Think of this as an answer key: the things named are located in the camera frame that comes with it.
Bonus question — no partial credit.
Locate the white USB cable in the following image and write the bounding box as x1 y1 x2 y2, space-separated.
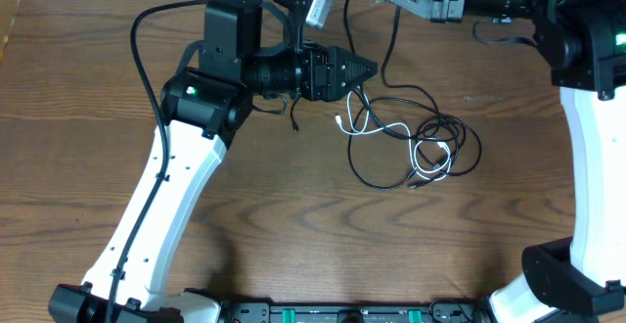
335 90 454 182

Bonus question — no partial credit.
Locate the long black USB cable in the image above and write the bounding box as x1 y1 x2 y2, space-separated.
342 0 483 191

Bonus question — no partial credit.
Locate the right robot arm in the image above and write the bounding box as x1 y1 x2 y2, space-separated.
383 0 625 322

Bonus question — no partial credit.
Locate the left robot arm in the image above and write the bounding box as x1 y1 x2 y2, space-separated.
49 0 378 322

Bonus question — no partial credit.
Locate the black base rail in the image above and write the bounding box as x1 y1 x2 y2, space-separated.
217 300 493 323

